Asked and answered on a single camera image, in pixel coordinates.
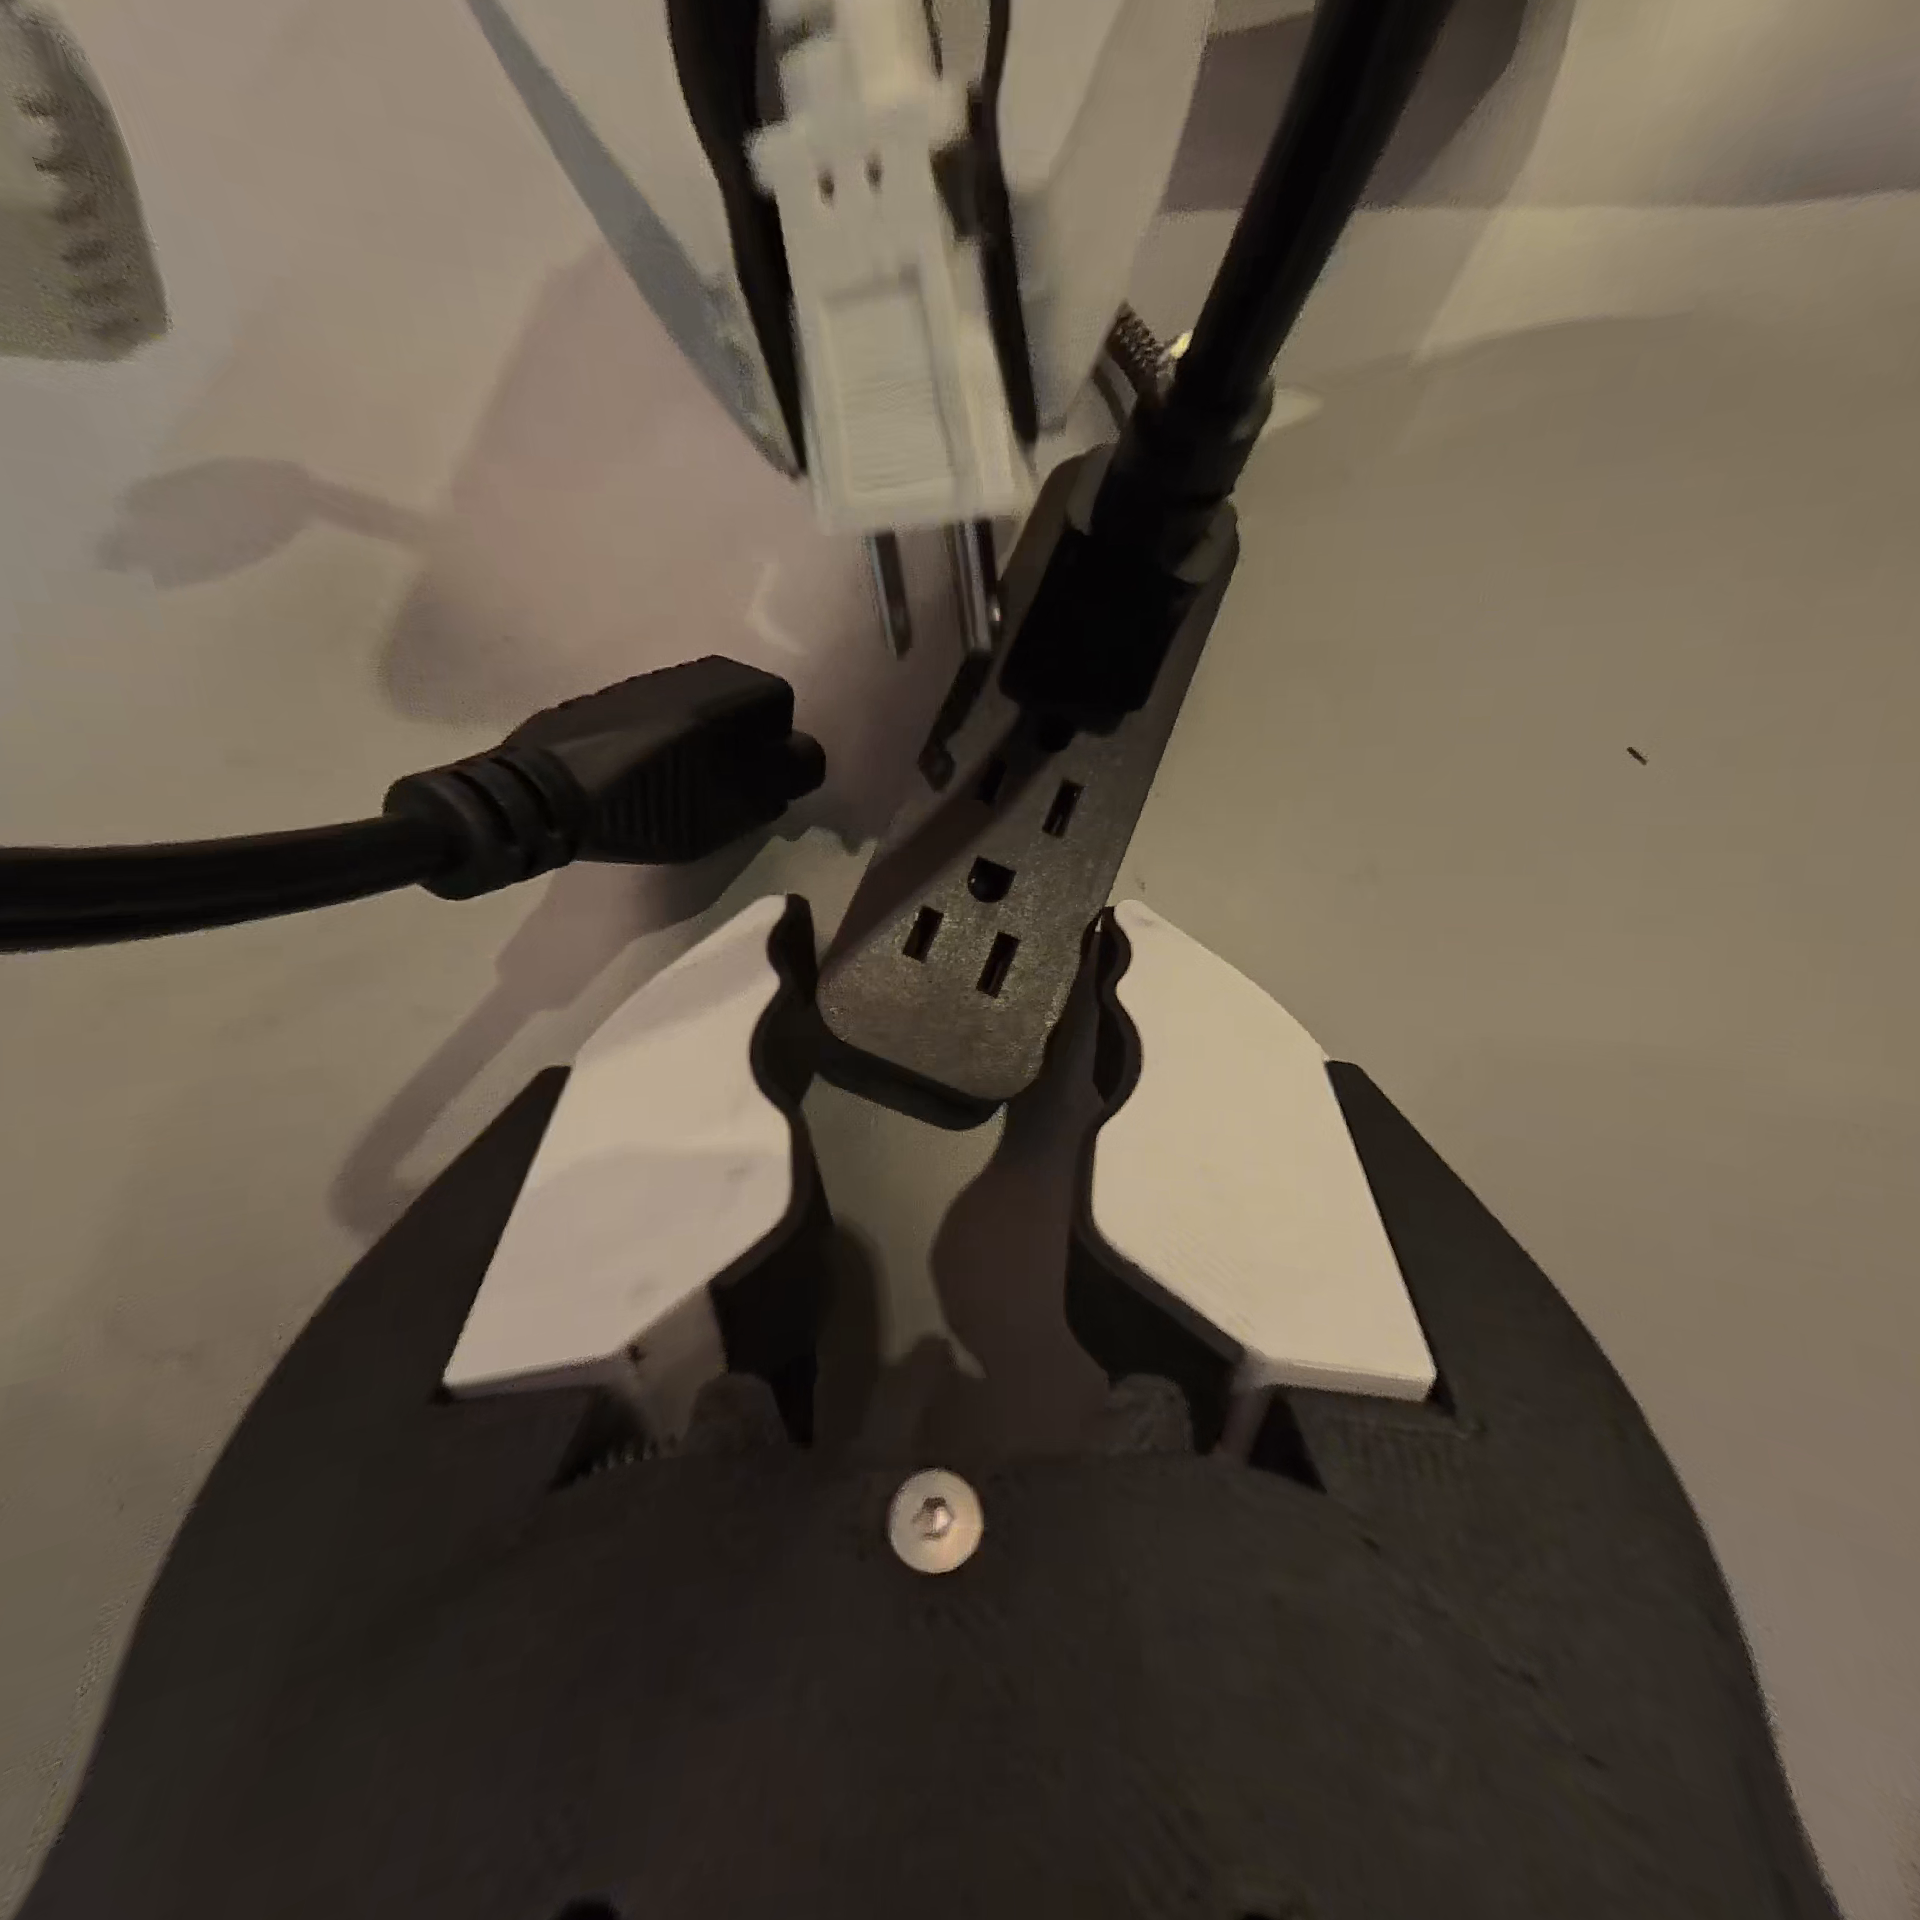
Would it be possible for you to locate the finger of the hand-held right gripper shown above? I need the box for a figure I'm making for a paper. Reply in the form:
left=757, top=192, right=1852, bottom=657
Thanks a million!
left=960, top=0, right=1217, bottom=449
left=464, top=0, right=817, bottom=482

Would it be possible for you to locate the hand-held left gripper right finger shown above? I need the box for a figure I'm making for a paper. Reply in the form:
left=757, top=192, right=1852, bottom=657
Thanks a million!
left=1065, top=896, right=1437, bottom=1431

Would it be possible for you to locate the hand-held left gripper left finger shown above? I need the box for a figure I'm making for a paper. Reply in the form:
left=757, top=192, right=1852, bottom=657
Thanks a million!
left=439, top=891, right=834, bottom=1444

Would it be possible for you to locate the white power cord with plug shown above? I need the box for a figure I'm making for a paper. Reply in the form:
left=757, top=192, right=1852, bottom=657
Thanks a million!
left=0, top=0, right=1039, bottom=655

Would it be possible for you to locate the black power strip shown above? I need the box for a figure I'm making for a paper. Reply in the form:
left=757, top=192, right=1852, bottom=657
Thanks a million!
left=817, top=450, right=1243, bottom=1113

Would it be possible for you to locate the black power cord with plug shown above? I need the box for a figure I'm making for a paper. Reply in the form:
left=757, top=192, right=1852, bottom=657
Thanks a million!
left=0, top=0, right=1457, bottom=953

